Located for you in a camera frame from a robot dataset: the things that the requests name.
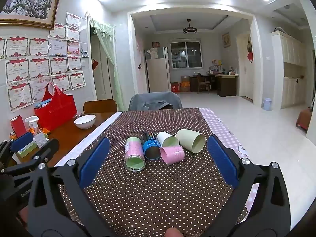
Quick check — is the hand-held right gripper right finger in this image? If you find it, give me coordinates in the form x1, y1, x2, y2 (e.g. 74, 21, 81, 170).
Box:
207, 134, 292, 237

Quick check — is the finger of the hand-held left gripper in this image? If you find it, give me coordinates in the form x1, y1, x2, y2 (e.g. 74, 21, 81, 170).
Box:
0, 131, 34, 166
0, 138, 60, 178

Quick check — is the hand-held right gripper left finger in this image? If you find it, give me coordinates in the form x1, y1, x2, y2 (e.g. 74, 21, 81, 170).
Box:
27, 137, 111, 237

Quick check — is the pink and green cup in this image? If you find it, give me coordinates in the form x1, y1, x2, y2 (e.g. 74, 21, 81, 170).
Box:
124, 137, 146, 172

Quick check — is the pale green cup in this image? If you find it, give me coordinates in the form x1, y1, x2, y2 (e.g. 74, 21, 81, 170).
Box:
176, 129, 206, 153

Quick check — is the small pink cup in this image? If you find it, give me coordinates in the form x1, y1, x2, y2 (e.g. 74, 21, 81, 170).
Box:
159, 145, 185, 166

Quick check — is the black and blue cup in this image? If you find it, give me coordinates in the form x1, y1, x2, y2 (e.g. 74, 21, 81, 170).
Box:
141, 132, 161, 160

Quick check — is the white cup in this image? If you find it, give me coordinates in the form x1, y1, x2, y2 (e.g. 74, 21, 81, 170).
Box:
156, 131, 180, 148

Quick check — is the person's right hand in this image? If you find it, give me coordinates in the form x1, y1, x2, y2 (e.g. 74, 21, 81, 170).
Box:
165, 228, 182, 237

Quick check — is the green tissue box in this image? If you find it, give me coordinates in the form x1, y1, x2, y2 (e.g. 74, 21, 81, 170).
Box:
16, 141, 39, 158

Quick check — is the clear spray bottle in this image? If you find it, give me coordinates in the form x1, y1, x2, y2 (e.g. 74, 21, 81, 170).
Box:
25, 116, 48, 149

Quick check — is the pink checked tablecloth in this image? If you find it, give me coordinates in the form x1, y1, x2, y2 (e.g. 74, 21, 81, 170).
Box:
199, 107, 260, 218

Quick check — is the red bag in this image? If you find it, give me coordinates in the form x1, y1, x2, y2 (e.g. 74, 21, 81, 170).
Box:
34, 83, 77, 132

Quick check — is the white bowl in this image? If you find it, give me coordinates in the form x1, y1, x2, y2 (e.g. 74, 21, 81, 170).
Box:
74, 114, 96, 129

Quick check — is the brown polka-dot tablecloth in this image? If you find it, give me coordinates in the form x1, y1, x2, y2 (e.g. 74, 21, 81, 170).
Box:
55, 107, 260, 237

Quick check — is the dark wooden desk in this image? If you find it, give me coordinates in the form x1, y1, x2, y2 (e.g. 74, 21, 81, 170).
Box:
190, 73, 239, 97

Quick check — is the dark wooden desk chair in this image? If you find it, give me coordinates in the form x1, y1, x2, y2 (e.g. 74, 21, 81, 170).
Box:
197, 73, 211, 94

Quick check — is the white entrance door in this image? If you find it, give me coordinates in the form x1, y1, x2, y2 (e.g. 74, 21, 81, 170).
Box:
236, 32, 254, 102

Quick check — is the grey jacket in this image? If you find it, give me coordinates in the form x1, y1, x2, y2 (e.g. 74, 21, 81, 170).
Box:
128, 91, 183, 111

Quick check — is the red-brown wooden seat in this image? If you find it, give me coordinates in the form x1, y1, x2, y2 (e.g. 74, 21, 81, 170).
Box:
296, 107, 312, 131

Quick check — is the white interior door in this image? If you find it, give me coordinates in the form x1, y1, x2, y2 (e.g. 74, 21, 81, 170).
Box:
91, 33, 116, 102

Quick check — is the white tall cabinet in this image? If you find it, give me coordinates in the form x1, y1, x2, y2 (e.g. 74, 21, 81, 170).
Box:
271, 30, 308, 109

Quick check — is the red door decoration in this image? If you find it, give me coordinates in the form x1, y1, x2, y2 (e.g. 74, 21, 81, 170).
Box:
247, 38, 254, 62

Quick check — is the white refrigerator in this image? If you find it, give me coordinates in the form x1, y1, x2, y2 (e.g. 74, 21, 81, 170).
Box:
144, 47, 171, 93

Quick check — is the window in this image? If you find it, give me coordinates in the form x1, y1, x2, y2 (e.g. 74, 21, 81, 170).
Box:
170, 39, 203, 69

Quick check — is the green lace curtain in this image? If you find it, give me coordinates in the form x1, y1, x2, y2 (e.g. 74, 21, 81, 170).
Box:
89, 16, 125, 111

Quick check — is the dark ceiling lamp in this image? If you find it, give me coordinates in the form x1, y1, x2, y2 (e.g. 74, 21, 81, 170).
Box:
183, 19, 197, 35

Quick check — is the framed tree painting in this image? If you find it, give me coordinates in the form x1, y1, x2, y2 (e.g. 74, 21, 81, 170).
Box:
0, 0, 63, 30

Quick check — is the wall of award certificates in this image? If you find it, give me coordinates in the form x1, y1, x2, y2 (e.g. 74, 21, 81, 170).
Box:
0, 11, 87, 113

